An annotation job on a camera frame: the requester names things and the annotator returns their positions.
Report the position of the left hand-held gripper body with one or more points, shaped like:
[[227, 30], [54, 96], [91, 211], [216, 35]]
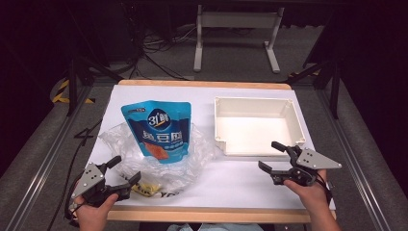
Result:
[[87, 181]]

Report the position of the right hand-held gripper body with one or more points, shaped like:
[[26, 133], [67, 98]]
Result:
[[314, 162]]

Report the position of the clear plastic bag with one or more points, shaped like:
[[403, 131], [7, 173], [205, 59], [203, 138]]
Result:
[[189, 160]]

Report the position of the person's right hand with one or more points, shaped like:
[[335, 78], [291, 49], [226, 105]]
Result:
[[309, 194]]

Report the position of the person's left hand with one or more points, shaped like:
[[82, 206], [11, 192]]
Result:
[[93, 215]]

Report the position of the yellow snack packet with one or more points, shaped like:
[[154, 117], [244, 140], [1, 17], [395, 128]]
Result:
[[148, 189]]

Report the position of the white plastic box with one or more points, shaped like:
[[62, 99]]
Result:
[[256, 131]]

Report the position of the white table sheet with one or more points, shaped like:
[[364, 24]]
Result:
[[224, 186]]

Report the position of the blue snack pouch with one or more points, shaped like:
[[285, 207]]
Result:
[[160, 128]]

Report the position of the black metal stand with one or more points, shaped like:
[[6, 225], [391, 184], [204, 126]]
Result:
[[73, 86], [335, 93]]

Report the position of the yellow black hazard tape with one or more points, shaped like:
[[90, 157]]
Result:
[[61, 96]]

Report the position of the aluminium floor rail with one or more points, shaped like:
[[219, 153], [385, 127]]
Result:
[[352, 150], [41, 166]]

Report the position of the white metal stand frame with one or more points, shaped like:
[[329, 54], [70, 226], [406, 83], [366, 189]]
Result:
[[237, 20]]

